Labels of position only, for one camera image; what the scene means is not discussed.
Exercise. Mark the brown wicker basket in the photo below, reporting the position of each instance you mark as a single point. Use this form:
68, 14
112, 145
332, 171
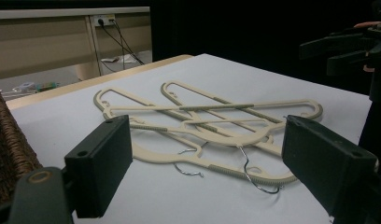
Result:
11, 140

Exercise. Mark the white paper scrap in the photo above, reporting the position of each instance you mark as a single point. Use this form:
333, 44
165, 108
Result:
123, 59

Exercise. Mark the beige plastic clothes hanger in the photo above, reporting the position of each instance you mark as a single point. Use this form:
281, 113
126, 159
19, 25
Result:
226, 141
194, 89
154, 157

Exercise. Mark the beige desk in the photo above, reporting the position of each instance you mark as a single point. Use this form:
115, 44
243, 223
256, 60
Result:
39, 46

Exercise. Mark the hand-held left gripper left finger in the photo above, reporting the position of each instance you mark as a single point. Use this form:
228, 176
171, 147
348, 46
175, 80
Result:
98, 165

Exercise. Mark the white power socket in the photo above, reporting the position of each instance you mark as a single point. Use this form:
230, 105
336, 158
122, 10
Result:
105, 19

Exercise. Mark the small colourful clutter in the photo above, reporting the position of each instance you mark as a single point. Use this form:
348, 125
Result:
39, 86

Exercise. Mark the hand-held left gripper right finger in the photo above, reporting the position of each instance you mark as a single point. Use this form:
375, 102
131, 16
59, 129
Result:
325, 161

